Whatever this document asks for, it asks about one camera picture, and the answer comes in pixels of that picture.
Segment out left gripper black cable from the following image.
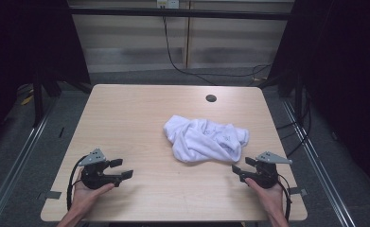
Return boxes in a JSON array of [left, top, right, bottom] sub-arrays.
[[66, 154, 90, 212]]

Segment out metal floor rail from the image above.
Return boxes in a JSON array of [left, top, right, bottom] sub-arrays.
[[281, 98, 359, 227], [0, 100, 56, 227]]

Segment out dark curtain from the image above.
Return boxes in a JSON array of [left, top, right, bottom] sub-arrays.
[[0, 0, 91, 152], [267, 0, 370, 197]]

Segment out black horizontal bar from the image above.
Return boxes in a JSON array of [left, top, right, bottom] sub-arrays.
[[68, 8, 295, 22]]

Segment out person's left hand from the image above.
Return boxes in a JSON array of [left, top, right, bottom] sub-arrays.
[[68, 171, 115, 218]]

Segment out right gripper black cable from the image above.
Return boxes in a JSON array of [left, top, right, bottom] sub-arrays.
[[276, 173, 292, 221]]

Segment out long black power cable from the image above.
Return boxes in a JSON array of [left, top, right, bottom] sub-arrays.
[[162, 8, 273, 87]]

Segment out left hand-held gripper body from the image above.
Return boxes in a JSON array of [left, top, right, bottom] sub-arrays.
[[78, 148, 115, 190]]

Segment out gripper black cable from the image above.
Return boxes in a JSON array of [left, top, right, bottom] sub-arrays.
[[276, 173, 292, 221], [66, 154, 90, 212]]

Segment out white cloth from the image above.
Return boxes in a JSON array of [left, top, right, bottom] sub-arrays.
[[163, 114, 250, 164]]

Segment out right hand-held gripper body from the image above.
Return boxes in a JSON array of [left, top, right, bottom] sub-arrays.
[[245, 150, 293, 189]]

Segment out person's right hand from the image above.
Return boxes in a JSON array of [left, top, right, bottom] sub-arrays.
[[244, 177, 285, 218]]

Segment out black metal stand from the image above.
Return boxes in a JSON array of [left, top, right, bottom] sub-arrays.
[[32, 70, 45, 129]]

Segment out white wall power outlet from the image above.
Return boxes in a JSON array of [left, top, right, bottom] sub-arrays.
[[156, 0, 181, 9]]

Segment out black floor cables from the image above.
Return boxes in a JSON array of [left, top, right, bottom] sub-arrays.
[[275, 93, 313, 158]]

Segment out grey tape piece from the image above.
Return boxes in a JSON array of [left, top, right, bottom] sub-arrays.
[[288, 186, 308, 197], [44, 190, 62, 201]]

